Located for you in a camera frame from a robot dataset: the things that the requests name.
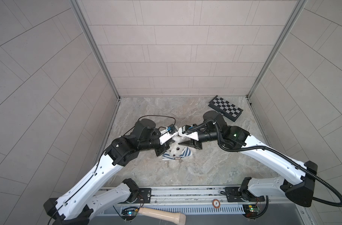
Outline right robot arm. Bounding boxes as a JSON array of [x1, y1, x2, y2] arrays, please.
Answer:
[[179, 111, 318, 207]]

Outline beige cylindrical handle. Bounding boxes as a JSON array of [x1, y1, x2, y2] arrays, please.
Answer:
[[138, 207, 186, 225]]

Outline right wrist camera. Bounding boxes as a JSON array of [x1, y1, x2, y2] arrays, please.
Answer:
[[179, 125, 199, 141]]

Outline black corrugated cable conduit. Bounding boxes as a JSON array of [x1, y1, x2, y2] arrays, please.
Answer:
[[187, 119, 342, 208]]

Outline blue white striped sweater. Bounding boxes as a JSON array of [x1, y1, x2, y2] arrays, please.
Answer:
[[162, 146, 193, 161]]

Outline right circuit board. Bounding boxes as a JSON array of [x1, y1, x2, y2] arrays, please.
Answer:
[[242, 204, 259, 218]]

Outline red round sticker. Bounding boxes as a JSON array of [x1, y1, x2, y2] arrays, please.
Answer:
[[212, 199, 220, 209]]

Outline aluminium mounting rail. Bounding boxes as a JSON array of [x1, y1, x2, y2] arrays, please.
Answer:
[[71, 184, 305, 209]]

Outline left circuit board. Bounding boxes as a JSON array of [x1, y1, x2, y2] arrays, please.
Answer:
[[121, 207, 139, 221]]

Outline black white checkerboard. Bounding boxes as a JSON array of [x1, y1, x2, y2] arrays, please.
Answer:
[[209, 95, 243, 122]]

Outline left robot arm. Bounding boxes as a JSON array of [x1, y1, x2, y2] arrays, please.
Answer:
[[44, 119, 178, 225]]

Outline circuit board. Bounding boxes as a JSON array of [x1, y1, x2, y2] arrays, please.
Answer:
[[242, 204, 259, 218], [121, 207, 139, 221]]

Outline white teddy bear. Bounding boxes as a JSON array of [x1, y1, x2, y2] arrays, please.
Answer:
[[162, 136, 192, 161]]

